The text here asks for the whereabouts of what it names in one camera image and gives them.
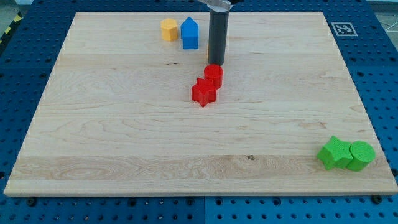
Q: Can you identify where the red star block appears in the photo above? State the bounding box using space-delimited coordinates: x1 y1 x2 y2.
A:
192 78 217 107

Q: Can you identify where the red cylinder block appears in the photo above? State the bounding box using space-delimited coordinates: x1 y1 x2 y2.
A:
203 64 224 89

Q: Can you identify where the wooden board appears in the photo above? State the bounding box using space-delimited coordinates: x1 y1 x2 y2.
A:
4 12 397 197

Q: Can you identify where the blue pentagon house block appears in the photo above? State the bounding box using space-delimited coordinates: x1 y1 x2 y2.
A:
180 17 199 49

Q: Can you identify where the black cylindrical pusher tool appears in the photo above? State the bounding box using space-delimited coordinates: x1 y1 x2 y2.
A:
208 9 229 65

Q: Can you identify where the yellow hexagon block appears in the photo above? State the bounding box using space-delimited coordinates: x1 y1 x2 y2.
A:
160 18 178 42

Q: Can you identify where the green star block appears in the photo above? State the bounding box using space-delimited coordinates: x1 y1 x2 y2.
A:
317 136 353 170

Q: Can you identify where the white fiducial marker tag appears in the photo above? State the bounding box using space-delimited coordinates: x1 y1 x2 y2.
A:
331 22 358 37

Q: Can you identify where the green cylinder block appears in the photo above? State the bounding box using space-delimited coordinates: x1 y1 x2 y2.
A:
346 141 376 172

